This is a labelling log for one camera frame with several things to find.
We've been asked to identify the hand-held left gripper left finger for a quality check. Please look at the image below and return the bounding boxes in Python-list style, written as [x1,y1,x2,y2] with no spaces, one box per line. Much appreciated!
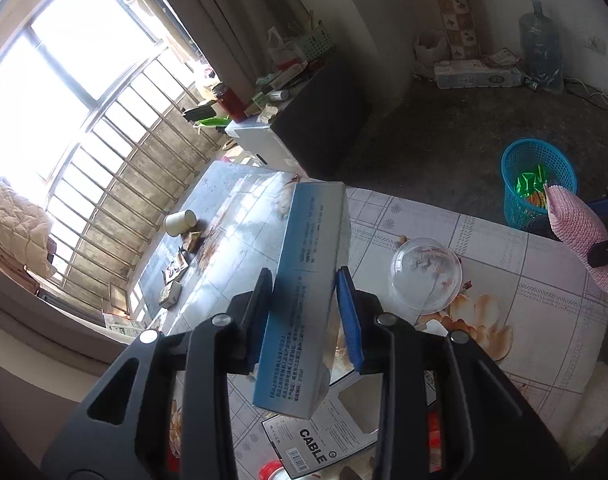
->
[39,267,273,480]

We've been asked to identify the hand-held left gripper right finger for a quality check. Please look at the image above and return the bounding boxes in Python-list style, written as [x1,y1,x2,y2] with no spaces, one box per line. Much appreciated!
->
[336,266,570,480]

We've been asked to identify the blue and white carton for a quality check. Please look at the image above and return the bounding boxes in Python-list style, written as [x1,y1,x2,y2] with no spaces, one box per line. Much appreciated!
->
[252,181,352,420]

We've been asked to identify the blue plastic mesh basket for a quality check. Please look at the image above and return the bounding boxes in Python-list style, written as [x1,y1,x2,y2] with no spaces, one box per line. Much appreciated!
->
[501,137,578,233]

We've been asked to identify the green foil packet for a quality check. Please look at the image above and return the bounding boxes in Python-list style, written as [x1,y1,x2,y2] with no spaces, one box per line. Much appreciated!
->
[514,167,549,196]

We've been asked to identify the floral tablecloth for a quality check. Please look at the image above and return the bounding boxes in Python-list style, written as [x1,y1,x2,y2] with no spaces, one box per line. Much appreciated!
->
[139,160,608,480]

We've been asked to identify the white packaging card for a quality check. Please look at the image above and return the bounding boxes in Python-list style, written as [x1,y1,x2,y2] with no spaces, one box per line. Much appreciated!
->
[260,372,437,477]

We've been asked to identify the paper cup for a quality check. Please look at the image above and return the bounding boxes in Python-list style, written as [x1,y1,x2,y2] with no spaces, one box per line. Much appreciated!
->
[164,208,197,237]

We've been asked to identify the green and white box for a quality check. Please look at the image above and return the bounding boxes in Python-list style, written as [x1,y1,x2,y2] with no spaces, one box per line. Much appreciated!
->
[104,310,140,341]

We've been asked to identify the large water jug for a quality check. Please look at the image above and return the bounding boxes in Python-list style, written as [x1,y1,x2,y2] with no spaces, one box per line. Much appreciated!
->
[518,0,565,93]

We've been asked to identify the red printed packets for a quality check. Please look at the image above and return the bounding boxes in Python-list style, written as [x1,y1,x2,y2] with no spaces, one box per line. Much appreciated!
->
[486,49,522,68]

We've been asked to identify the large cardboard box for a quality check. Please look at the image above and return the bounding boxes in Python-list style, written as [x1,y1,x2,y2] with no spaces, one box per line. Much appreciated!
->
[225,117,309,178]

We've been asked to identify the toilet paper pack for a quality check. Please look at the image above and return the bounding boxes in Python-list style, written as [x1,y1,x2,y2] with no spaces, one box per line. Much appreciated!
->
[434,59,524,91]

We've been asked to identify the black cabinet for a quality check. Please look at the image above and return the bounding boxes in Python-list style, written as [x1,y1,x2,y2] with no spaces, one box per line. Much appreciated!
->
[271,52,372,178]

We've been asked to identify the large white plastic bag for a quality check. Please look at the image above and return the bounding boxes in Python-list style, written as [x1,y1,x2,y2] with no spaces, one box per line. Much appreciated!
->
[414,30,452,81]

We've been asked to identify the rolled patterned mat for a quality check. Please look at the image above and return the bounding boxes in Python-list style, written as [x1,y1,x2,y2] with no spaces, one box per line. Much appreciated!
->
[421,0,482,61]

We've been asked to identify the beige quilt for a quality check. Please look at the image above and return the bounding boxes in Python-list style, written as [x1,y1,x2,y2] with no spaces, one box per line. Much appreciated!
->
[0,175,55,281]

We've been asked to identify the small white plastic bag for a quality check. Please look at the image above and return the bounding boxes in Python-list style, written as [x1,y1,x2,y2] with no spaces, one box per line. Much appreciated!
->
[268,27,305,68]

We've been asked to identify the green perforated storage basket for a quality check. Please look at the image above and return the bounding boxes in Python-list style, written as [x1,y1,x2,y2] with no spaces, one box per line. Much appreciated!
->
[296,27,335,61]

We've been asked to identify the beige curtain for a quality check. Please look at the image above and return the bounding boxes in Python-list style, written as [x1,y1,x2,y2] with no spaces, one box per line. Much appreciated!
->
[126,0,329,106]

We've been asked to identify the window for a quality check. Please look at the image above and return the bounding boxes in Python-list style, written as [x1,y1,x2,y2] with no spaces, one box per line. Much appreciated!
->
[0,0,235,306]

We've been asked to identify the white cable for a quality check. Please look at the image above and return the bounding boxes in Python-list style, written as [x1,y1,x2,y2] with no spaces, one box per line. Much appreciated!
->
[564,77,608,121]

